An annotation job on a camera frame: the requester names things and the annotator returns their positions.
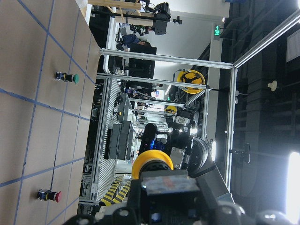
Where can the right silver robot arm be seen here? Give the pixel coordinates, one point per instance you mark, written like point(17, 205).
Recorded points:
point(193, 155)

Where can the green push button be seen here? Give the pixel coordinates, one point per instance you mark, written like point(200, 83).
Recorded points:
point(67, 77)

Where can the red push button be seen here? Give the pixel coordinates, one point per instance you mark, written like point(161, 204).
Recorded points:
point(46, 195)

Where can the yellow hard hat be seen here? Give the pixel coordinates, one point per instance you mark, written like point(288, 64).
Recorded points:
point(189, 76)

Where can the green exit sign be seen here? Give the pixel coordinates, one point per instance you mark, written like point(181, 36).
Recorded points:
point(216, 32)

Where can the aluminium frame post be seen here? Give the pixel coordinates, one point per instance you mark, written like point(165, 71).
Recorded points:
point(145, 56)

